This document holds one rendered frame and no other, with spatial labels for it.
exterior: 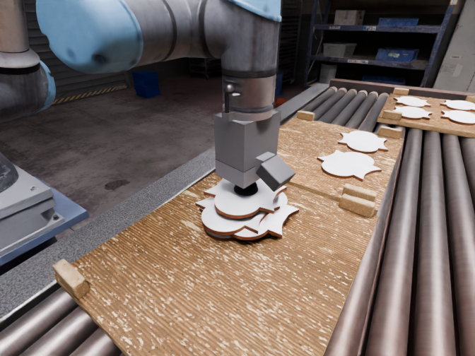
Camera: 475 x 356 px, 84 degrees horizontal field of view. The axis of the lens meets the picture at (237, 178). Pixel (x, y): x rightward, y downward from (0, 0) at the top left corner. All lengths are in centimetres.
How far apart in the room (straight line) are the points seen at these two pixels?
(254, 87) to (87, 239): 38
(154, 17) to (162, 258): 32
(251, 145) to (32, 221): 46
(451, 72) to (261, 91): 466
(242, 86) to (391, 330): 36
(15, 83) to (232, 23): 47
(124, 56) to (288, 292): 33
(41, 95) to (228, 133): 46
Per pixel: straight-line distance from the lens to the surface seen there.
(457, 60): 495
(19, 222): 65
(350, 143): 81
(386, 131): 92
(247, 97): 36
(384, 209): 61
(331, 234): 48
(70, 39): 29
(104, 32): 27
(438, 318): 46
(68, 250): 54
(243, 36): 35
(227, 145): 40
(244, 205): 43
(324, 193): 58
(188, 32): 37
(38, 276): 52
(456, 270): 57
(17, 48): 69
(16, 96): 70
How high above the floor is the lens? 125
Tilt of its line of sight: 32 degrees down
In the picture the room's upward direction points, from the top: straight up
